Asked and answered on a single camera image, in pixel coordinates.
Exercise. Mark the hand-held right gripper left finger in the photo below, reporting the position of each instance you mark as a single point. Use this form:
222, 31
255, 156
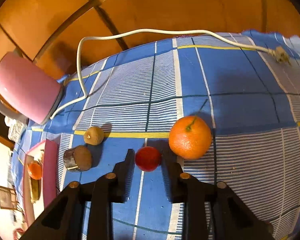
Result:
126, 180

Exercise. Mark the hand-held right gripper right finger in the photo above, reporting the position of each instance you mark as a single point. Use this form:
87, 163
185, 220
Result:
173, 180

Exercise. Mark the red cherry tomato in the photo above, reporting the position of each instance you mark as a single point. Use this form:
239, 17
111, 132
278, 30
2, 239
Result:
148, 158

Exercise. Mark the orange with long stem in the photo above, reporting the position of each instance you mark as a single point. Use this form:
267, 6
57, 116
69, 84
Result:
190, 142

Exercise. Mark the brown-capped toy mushroom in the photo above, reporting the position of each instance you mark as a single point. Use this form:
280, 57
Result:
80, 157

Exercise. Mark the pink box with white inside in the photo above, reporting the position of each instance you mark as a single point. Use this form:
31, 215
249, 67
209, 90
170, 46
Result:
50, 170

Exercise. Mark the spotted yellow banana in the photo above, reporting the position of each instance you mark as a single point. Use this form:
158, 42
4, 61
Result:
35, 191

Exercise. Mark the small brown round fruit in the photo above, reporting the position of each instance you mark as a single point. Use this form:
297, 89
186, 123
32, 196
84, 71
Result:
93, 136

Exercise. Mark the blue plaid tablecloth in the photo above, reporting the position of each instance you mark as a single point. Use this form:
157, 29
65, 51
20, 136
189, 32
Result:
240, 92

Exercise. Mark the silver ornate tissue box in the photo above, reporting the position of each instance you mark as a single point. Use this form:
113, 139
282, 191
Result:
15, 132

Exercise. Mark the pink electric kettle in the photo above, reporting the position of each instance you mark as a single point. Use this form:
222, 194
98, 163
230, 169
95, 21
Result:
27, 87

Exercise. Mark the brown wooden frame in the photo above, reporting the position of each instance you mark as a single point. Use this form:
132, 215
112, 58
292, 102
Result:
7, 197

